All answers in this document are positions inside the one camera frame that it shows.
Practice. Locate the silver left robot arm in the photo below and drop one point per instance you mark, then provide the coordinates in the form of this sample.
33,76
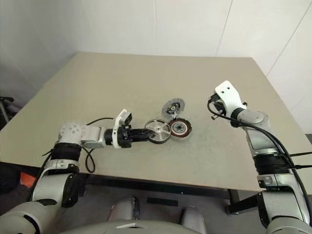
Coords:
90,136

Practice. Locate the black metal table frame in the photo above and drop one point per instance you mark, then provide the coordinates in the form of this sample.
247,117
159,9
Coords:
146,184

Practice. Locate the orange sheet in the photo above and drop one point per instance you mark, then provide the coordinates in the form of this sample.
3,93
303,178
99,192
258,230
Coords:
29,180

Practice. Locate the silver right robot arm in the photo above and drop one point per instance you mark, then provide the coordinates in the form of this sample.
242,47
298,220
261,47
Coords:
258,117

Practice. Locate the silver rotor disc black rim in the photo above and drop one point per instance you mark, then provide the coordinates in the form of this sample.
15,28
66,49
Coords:
158,128

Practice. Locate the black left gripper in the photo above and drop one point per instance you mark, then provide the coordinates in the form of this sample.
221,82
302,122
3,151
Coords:
126,136

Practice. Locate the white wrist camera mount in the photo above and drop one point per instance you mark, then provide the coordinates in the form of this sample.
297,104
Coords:
229,97
118,126

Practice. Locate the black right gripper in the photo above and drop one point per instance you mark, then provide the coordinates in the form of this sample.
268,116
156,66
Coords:
217,104

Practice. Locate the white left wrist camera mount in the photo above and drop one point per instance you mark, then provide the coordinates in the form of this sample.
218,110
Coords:
118,126

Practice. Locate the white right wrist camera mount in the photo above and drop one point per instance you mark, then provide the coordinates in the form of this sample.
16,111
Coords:
229,97

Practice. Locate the grey robot torso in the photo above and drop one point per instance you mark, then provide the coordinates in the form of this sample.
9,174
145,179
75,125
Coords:
170,228

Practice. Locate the round silver metal object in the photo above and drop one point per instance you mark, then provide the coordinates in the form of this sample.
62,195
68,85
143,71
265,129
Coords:
174,102

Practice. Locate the motor stator base copper windings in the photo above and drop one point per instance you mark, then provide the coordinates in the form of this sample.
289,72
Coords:
187,126

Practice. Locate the grey rounded shape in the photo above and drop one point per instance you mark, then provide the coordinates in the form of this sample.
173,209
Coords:
124,209
193,215

